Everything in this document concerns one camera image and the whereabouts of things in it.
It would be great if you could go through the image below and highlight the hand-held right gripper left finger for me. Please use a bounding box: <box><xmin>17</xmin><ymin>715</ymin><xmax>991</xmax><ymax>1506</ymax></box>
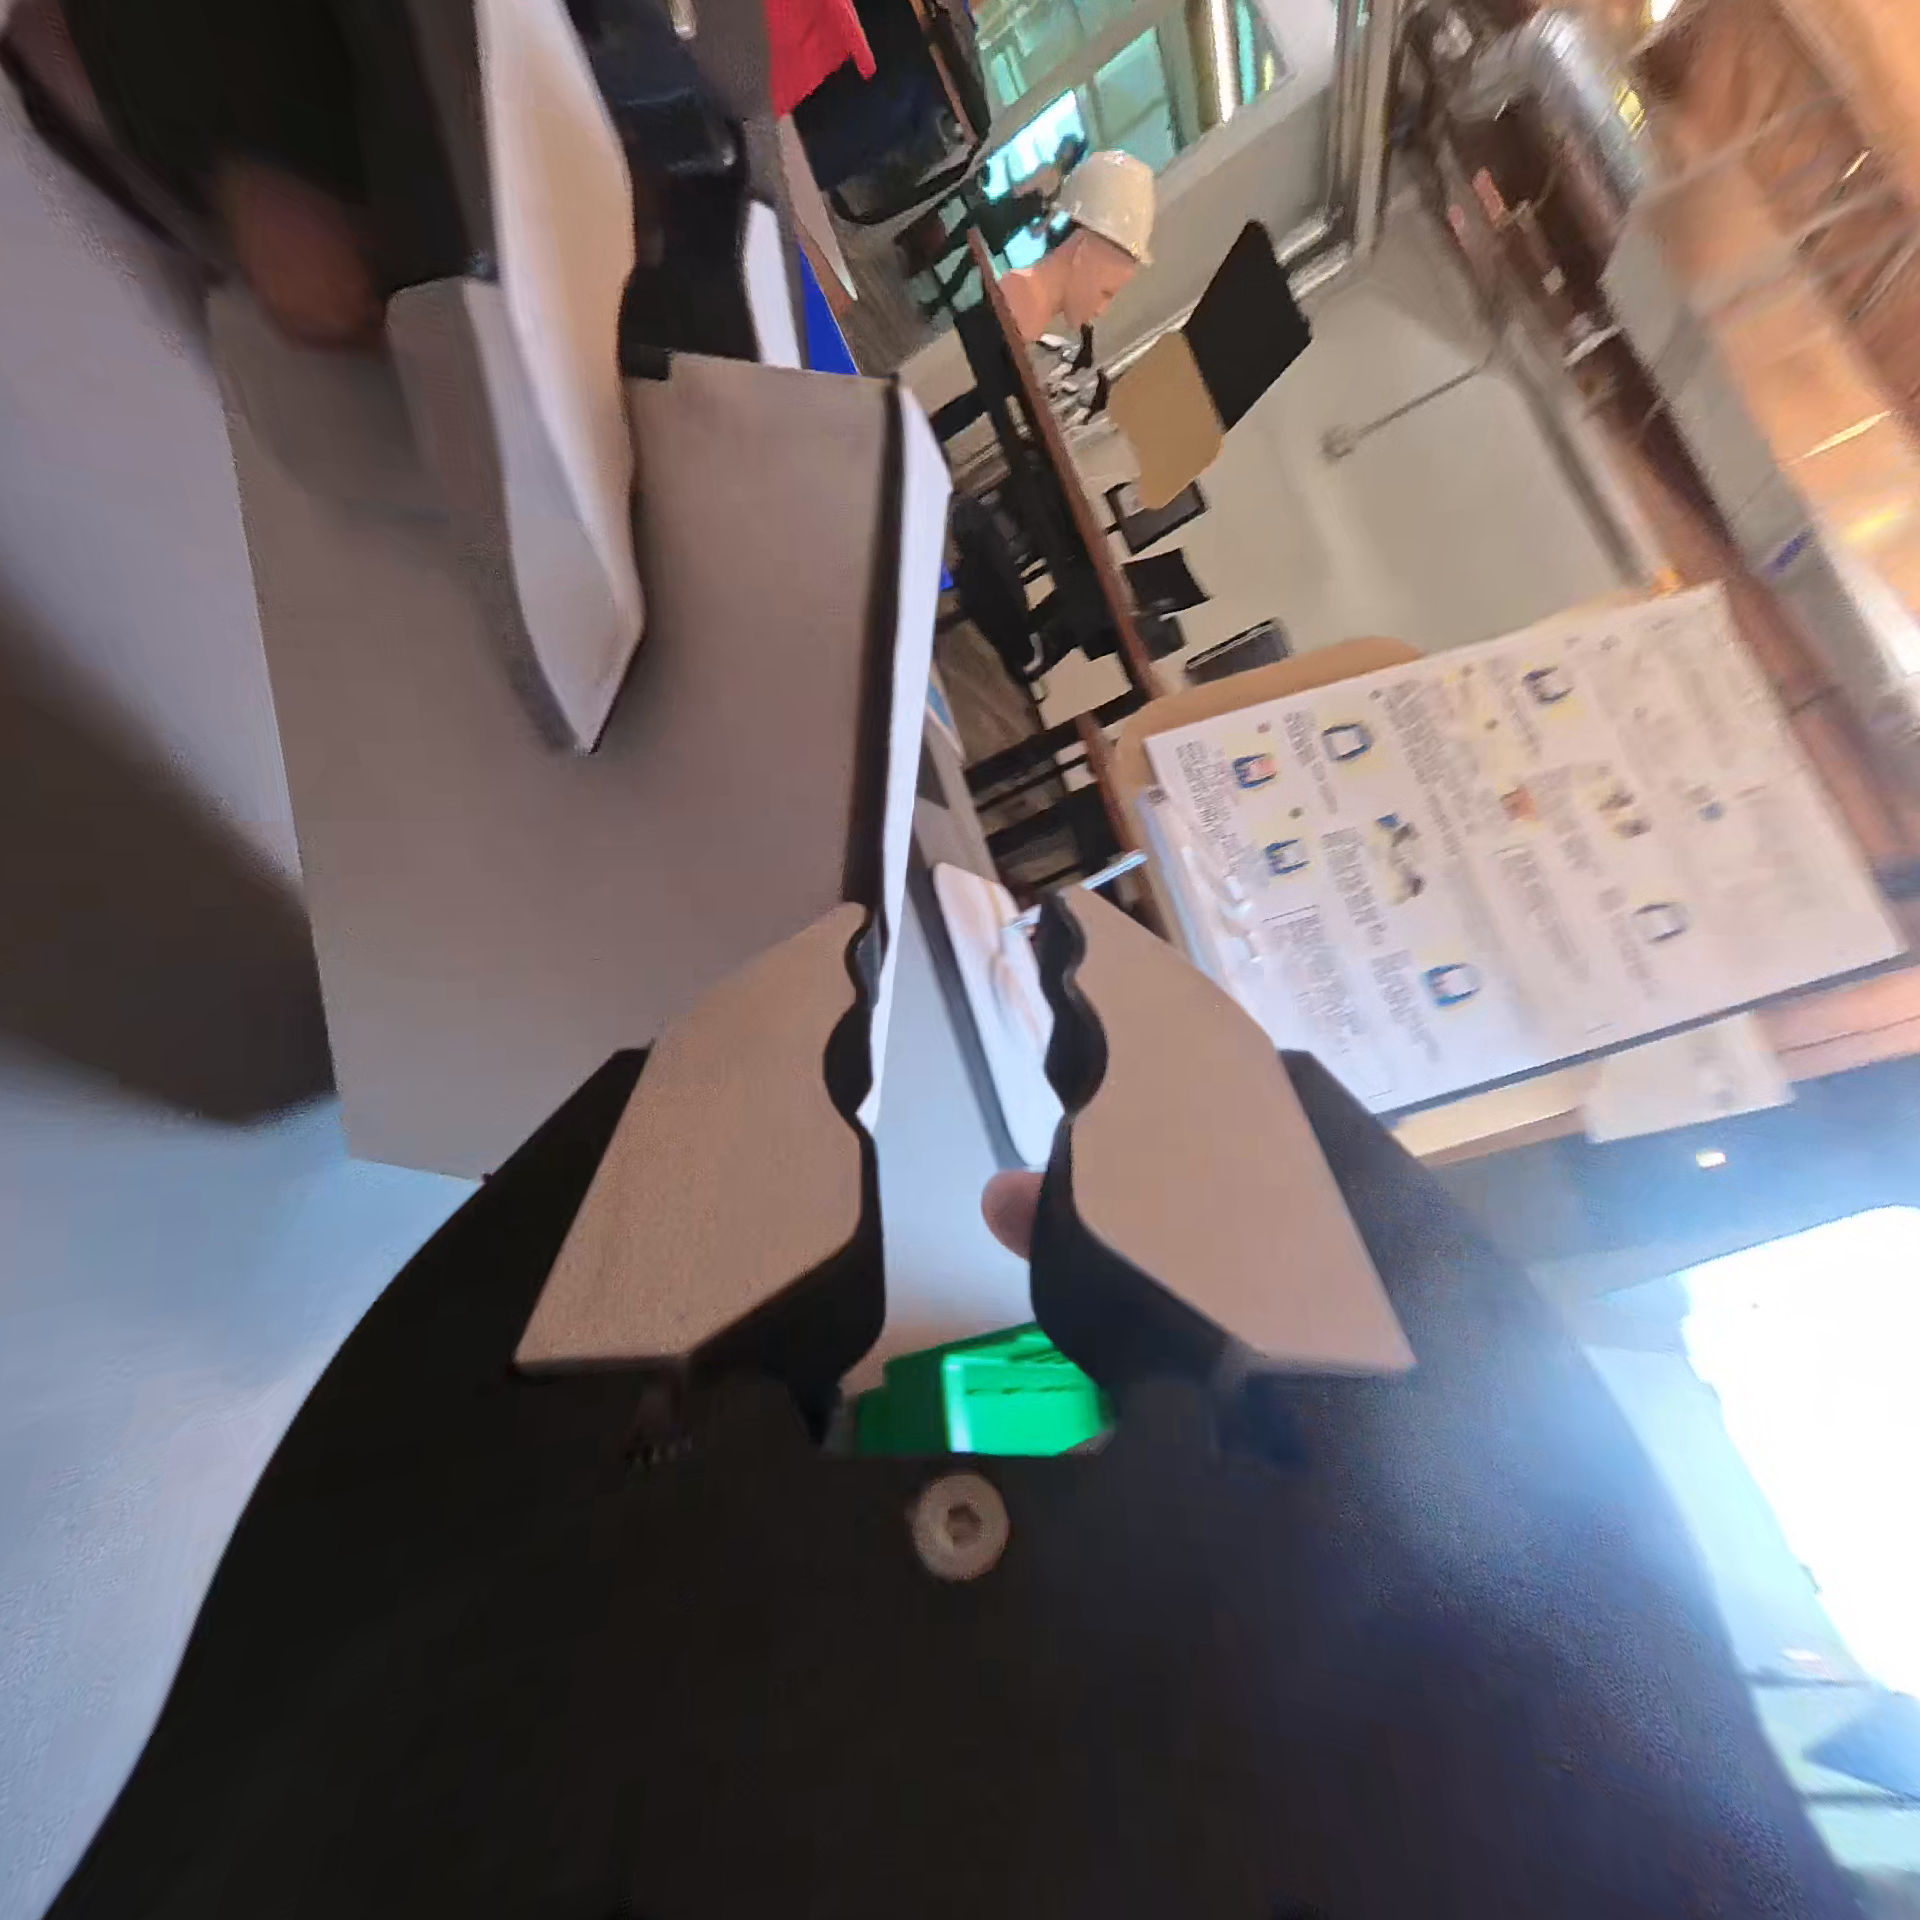
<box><xmin>513</xmin><ymin>899</ymin><xmax>893</xmax><ymax>1426</ymax></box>

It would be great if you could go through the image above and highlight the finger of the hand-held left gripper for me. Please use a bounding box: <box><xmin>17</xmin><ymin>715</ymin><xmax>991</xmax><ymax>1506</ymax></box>
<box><xmin>390</xmin><ymin>0</ymin><xmax>651</xmax><ymax>753</ymax></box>

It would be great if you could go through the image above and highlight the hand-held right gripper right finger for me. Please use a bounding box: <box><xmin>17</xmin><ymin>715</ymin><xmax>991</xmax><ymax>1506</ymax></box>
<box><xmin>1026</xmin><ymin>882</ymin><xmax>1419</xmax><ymax>1407</ymax></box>

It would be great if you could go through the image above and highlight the white cardboard box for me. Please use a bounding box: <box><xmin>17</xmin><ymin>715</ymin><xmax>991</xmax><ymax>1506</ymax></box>
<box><xmin>226</xmin><ymin>287</ymin><xmax>956</xmax><ymax>1182</ymax></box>

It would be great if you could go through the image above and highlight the green cube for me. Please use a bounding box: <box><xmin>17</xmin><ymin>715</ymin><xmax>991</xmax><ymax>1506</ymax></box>
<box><xmin>853</xmin><ymin>1325</ymin><xmax>1115</xmax><ymax>1457</ymax></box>

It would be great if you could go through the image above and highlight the person's left hand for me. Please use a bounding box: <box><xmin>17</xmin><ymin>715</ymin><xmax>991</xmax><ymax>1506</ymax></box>
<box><xmin>207</xmin><ymin>151</ymin><xmax>382</xmax><ymax>348</ymax></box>

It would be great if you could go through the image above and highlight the red cloth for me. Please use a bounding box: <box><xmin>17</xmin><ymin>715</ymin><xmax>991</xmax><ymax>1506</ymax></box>
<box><xmin>760</xmin><ymin>0</ymin><xmax>884</xmax><ymax>122</ymax></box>

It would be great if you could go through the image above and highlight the blue table mat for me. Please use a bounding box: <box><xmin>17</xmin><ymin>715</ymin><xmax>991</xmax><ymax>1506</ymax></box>
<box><xmin>791</xmin><ymin>238</ymin><xmax>861</xmax><ymax>377</ymax></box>

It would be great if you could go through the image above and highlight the mannequin head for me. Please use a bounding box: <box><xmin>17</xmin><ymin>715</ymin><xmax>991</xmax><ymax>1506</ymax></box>
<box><xmin>997</xmin><ymin>225</ymin><xmax>1121</xmax><ymax>343</ymax></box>

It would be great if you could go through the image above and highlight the white hard hat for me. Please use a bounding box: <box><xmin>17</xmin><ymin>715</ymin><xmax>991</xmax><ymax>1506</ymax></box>
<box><xmin>1050</xmin><ymin>148</ymin><xmax>1159</xmax><ymax>262</ymax></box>

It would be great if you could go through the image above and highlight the white printed poster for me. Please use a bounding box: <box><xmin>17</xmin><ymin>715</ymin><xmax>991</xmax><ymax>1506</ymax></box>
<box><xmin>1137</xmin><ymin>581</ymin><xmax>1905</xmax><ymax>1116</ymax></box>

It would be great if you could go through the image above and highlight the long wooden desk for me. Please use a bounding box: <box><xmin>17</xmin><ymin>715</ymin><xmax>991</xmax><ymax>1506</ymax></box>
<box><xmin>960</xmin><ymin>225</ymin><xmax>1173</xmax><ymax>934</ymax></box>

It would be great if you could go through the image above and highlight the black and tan panel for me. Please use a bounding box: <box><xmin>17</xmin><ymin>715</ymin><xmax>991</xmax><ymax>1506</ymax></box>
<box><xmin>1105</xmin><ymin>215</ymin><xmax>1313</xmax><ymax>515</ymax></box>

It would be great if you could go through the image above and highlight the silver metal duct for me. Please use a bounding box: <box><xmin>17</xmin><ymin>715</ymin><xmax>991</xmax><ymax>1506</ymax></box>
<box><xmin>1433</xmin><ymin>0</ymin><xmax>1640</xmax><ymax>207</ymax></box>

